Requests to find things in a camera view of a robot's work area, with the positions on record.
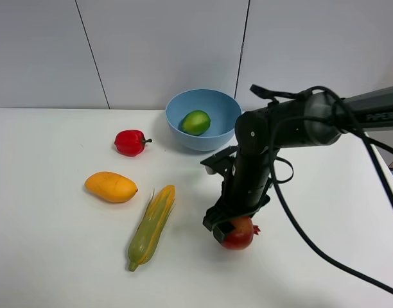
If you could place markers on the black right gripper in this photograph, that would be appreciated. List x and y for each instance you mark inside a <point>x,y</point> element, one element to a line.
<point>243,193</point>

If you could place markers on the red pomegranate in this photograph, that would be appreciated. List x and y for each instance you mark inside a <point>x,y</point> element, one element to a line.
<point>242,235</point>

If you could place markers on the green lime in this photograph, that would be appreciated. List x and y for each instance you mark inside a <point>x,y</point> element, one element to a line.
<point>195,123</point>

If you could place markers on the yellow mango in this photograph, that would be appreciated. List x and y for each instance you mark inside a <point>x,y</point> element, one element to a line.
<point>111,187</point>

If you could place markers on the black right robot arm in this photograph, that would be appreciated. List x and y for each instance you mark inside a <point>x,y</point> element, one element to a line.
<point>312,117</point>

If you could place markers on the light blue bowl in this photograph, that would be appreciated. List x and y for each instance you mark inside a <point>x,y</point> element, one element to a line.
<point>221,108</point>

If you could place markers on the corn cob with husk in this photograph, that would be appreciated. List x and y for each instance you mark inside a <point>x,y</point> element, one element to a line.
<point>146,238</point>

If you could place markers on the red bell pepper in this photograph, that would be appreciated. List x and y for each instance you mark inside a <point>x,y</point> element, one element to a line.
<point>131,142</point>

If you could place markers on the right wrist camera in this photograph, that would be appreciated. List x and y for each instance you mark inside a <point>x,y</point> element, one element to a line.
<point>221,162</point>

